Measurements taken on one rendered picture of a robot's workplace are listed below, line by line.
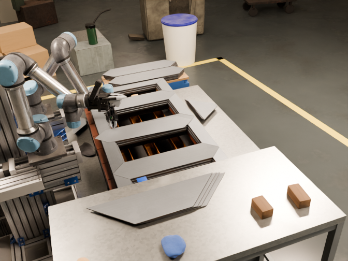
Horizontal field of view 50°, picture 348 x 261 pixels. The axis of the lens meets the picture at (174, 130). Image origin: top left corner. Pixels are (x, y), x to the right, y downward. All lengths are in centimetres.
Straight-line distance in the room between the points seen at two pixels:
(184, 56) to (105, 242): 445
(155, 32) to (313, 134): 377
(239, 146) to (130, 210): 120
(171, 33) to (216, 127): 302
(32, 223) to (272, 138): 260
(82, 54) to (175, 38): 141
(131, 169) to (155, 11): 483
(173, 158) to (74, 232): 92
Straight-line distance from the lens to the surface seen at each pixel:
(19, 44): 624
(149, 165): 241
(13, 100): 209
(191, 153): 249
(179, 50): 582
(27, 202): 282
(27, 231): 300
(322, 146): 421
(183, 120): 285
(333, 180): 379
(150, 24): 697
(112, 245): 172
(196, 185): 192
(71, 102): 200
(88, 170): 275
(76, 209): 193
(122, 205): 185
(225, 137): 284
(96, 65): 595
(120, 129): 281
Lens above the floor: 234
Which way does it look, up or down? 33 degrees down
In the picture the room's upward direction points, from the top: 3 degrees counter-clockwise
